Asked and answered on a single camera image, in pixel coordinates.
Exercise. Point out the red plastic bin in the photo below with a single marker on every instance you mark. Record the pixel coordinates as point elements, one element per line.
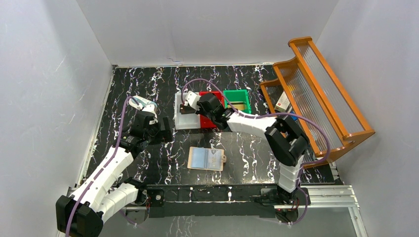
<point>204,121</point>

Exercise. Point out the oval white blue package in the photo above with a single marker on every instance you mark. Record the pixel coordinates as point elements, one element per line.
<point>138,102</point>

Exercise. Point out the gold card in green bin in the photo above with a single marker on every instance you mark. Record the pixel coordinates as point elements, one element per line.
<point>239,106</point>

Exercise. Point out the black card in white bin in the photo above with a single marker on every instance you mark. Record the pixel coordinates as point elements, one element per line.
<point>184,110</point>

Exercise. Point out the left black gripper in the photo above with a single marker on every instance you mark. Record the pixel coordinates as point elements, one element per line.
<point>165,130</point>

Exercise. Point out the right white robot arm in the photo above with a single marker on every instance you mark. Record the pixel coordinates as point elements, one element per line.
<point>286,139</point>

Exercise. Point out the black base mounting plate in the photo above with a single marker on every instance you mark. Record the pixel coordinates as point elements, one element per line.
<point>260,200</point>

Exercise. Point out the aluminium frame rail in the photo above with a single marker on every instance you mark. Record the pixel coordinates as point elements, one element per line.
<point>321,196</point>

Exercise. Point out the white red small box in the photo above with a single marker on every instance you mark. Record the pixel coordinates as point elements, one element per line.
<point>282,103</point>

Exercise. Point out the white plastic bin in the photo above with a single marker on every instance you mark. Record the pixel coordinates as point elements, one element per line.
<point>184,121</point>

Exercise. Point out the green plastic bin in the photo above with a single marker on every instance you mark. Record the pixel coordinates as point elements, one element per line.
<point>241,95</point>

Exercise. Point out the orange wooden shelf rack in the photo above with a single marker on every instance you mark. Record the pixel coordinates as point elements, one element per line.
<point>315,92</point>

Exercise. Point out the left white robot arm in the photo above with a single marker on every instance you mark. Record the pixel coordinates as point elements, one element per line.
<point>101,183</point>

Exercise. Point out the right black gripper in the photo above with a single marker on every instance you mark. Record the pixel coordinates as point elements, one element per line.
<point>201,108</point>

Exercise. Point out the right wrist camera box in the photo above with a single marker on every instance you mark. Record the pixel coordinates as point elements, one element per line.
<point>191,100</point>

